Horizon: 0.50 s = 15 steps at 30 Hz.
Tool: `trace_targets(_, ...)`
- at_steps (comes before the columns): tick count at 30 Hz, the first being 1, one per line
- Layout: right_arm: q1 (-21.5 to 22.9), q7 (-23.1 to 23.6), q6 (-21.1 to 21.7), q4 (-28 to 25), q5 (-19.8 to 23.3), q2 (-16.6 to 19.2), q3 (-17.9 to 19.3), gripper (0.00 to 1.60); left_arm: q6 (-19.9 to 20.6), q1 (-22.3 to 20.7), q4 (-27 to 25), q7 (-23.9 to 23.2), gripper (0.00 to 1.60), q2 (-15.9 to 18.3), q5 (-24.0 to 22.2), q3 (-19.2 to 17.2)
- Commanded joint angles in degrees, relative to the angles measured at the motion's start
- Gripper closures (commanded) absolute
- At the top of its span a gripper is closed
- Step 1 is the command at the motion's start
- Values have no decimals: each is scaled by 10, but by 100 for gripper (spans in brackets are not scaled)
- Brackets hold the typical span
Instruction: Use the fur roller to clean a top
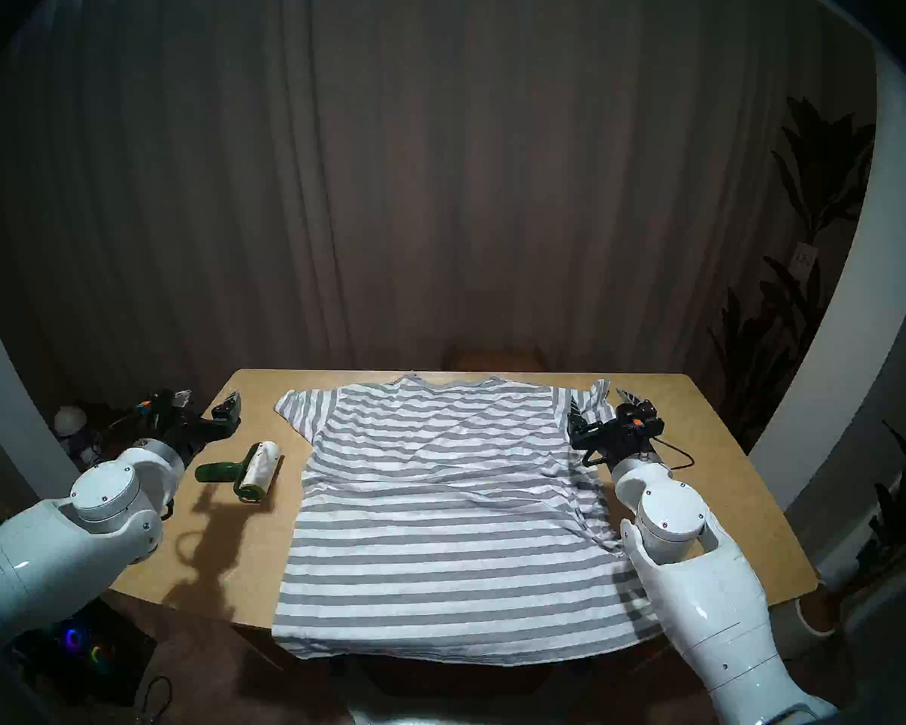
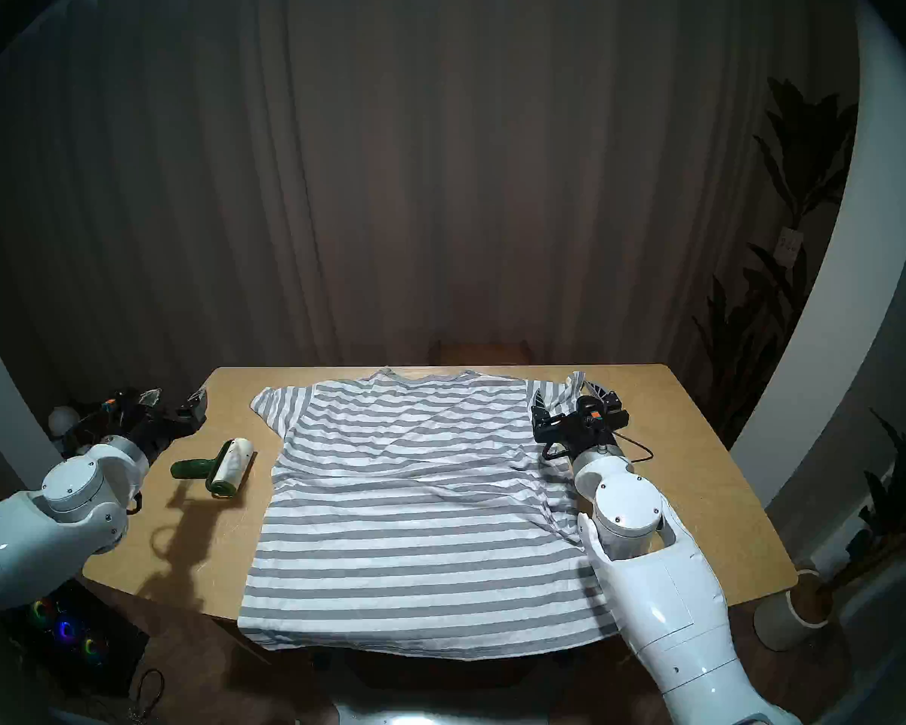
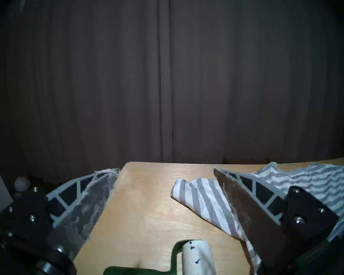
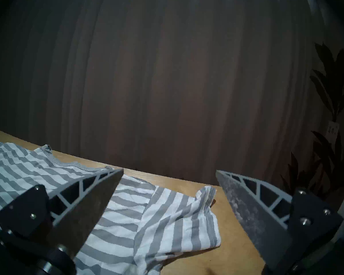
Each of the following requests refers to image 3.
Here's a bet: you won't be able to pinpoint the white mushroom lamp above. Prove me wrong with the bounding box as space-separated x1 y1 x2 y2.
14 176 31 197

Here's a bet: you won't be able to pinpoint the grey white striped t-shirt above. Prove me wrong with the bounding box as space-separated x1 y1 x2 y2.
171 157 344 275

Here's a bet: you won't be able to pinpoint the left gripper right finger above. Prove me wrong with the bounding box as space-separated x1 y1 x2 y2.
214 167 340 275

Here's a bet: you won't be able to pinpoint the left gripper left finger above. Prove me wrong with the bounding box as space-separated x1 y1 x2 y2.
0 168 121 275

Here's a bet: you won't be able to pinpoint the green handled white lint roller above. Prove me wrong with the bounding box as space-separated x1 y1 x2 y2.
103 239 217 275

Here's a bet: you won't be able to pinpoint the dark lint scraps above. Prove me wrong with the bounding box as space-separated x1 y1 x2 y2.
189 241 201 264

